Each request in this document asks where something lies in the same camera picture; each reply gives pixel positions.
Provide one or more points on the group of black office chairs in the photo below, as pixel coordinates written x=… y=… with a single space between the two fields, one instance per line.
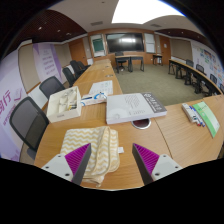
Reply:
x=76 y=68

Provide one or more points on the black swivel chair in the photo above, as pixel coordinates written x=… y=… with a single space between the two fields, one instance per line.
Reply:
x=120 y=60

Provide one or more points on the large black wall screen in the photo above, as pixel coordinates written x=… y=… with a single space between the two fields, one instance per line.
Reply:
x=125 y=42

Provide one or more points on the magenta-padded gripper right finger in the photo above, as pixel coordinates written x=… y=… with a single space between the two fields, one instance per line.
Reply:
x=165 y=166

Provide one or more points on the purple and white wall banner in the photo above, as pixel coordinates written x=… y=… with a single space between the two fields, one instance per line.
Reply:
x=48 y=61

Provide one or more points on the white box of markers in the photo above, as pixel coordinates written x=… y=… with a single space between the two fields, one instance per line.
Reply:
x=190 y=112

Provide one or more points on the bright ceiling light panel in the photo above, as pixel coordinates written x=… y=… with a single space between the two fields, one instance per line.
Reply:
x=143 y=10

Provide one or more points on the white compartment box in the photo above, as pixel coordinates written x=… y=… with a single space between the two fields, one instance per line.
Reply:
x=63 y=115

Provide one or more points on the white printed paper sheet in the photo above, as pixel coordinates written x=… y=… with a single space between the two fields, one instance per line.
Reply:
x=101 y=87

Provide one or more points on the black mesh office chair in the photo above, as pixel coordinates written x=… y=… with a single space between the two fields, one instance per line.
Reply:
x=51 y=86
x=26 y=121

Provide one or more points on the long row of wooden desks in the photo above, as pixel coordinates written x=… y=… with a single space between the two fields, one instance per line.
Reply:
x=186 y=68

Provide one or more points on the green framed wall board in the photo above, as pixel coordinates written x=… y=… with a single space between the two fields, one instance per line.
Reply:
x=98 y=45

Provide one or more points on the large white purple wall banner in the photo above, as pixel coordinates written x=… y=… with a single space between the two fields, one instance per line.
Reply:
x=10 y=100

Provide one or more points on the colourful wall posters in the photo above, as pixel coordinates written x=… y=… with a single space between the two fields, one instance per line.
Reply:
x=210 y=60

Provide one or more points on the large white book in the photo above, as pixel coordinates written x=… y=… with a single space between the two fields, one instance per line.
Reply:
x=130 y=108

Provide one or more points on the row of black office chairs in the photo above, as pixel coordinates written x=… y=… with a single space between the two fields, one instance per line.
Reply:
x=200 y=68

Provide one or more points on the round metal table grommet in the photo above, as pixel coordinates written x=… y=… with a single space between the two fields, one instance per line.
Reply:
x=141 y=123

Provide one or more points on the small dark side table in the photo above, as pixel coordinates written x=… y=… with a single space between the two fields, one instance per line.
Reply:
x=157 y=56

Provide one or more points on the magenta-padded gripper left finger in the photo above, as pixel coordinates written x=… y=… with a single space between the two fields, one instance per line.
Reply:
x=57 y=165

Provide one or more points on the cream zigzag patterned towel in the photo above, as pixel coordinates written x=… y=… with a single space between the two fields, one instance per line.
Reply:
x=100 y=146

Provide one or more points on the wooden door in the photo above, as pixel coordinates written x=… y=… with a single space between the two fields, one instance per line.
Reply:
x=165 y=48
x=78 y=51

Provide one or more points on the blue and white packet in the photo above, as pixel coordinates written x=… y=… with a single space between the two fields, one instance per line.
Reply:
x=91 y=99

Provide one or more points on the wooden desk with dark legs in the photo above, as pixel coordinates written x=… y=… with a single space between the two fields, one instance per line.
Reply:
x=133 y=57

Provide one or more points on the green booklet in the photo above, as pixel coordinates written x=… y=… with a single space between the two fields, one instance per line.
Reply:
x=208 y=118

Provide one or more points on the white wall board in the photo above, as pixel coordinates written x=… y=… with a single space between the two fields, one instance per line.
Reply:
x=150 y=42

